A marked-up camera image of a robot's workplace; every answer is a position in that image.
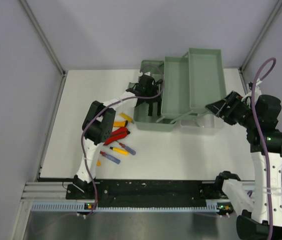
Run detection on yellow utility knife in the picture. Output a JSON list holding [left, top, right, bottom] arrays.
[[120, 112, 134, 124]]

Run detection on left aluminium frame post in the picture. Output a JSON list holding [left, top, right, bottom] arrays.
[[18, 0, 68, 76]]

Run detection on yellow black screwdriver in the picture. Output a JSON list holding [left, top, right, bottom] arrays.
[[110, 146, 129, 156]]

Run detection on red black pliers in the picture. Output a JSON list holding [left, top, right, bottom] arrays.
[[104, 127, 130, 146]]

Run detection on steel claw hammer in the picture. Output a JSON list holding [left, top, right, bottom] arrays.
[[155, 78, 163, 117]]

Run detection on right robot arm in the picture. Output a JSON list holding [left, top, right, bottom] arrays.
[[205, 91, 282, 240]]

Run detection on orange utility knife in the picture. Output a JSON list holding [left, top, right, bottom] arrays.
[[113, 120, 129, 128]]

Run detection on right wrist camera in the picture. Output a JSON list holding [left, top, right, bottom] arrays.
[[248, 78, 262, 95]]

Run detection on aluminium frame post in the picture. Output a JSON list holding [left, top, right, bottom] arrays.
[[18, 0, 68, 76], [240, 0, 282, 74]]

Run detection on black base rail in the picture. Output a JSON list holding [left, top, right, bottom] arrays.
[[65, 178, 234, 208]]

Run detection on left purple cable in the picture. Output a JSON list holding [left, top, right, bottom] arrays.
[[80, 64, 166, 218]]

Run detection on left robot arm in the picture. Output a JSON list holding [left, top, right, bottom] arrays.
[[73, 73, 165, 198]]

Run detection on grey cable duct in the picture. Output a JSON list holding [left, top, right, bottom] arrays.
[[31, 201, 231, 213]]

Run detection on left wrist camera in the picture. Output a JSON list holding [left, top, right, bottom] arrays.
[[139, 71, 151, 77]]

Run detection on right aluminium frame post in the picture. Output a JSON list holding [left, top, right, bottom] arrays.
[[240, 0, 282, 74]]

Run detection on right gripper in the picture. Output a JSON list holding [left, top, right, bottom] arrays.
[[205, 90, 258, 129]]

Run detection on black rubber mallet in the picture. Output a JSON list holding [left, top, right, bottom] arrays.
[[148, 100, 153, 117]]

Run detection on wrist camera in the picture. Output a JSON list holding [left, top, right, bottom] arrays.
[[248, 78, 262, 95], [139, 71, 151, 77]]

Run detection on green plastic toolbox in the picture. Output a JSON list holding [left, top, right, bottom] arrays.
[[133, 48, 226, 132]]

